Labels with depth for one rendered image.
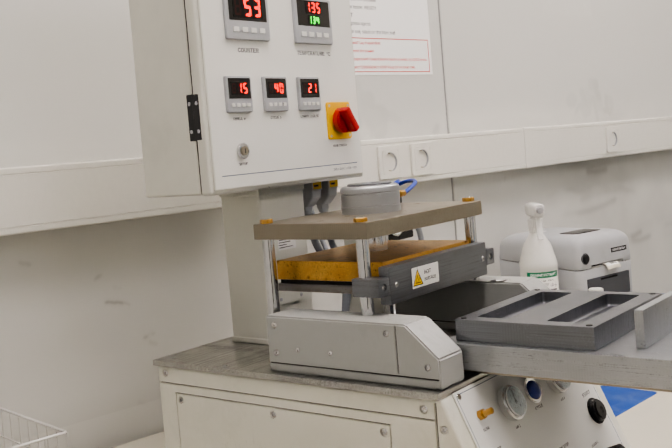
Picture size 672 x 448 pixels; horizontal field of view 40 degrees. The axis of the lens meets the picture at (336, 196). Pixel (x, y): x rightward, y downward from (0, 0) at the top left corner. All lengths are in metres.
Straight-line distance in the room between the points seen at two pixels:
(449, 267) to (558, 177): 1.33
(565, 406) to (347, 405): 0.28
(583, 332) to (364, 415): 0.27
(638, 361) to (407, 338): 0.24
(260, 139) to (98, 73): 0.40
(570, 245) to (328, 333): 1.05
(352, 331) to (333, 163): 0.37
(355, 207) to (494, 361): 0.29
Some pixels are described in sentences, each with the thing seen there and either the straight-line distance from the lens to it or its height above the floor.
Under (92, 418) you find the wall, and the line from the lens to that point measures 1.57.
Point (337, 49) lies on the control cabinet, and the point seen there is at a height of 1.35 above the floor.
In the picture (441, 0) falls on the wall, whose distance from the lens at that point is 2.16.
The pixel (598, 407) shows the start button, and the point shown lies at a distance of 1.25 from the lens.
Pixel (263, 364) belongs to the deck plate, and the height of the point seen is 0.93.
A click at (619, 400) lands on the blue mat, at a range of 1.60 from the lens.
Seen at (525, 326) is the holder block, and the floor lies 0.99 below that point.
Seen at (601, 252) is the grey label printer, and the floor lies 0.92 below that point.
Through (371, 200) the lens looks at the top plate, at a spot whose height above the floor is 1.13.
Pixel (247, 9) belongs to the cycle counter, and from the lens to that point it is 1.25.
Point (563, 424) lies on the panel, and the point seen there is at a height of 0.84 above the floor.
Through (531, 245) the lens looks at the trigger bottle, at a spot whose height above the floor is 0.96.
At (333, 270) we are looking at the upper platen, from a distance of 1.14.
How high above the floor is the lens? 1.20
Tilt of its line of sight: 3 degrees down
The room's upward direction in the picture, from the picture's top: 5 degrees counter-clockwise
